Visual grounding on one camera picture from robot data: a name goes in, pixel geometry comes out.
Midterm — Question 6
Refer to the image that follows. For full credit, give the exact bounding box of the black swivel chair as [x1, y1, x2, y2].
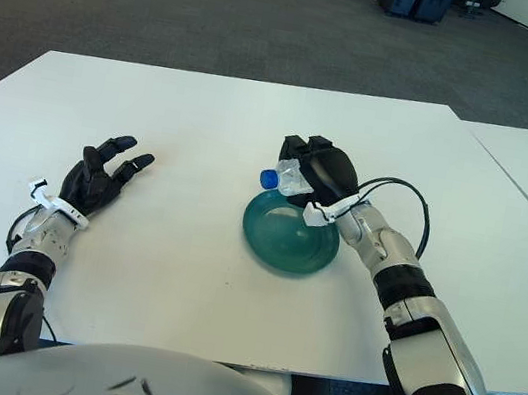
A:
[450, 0, 504, 24]

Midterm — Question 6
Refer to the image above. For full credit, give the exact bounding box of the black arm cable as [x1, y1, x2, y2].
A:
[346, 171, 438, 260]
[0, 203, 80, 342]

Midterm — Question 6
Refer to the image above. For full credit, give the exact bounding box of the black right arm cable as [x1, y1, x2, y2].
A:
[346, 171, 438, 260]

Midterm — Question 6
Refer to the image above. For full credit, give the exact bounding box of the clear plastic bottle blue cap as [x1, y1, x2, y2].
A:
[257, 153, 318, 201]

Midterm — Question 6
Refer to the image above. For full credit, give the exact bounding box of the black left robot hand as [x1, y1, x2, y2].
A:
[56, 125, 159, 228]

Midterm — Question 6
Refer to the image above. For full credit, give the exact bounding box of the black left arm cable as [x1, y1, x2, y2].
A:
[0, 203, 80, 342]

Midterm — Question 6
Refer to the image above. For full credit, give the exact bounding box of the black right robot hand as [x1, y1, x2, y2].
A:
[270, 129, 368, 218]

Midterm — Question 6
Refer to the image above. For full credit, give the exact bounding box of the green round plate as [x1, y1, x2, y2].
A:
[234, 185, 348, 285]

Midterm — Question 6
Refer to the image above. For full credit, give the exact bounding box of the dark navy suitcase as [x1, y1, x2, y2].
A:
[411, 0, 453, 27]

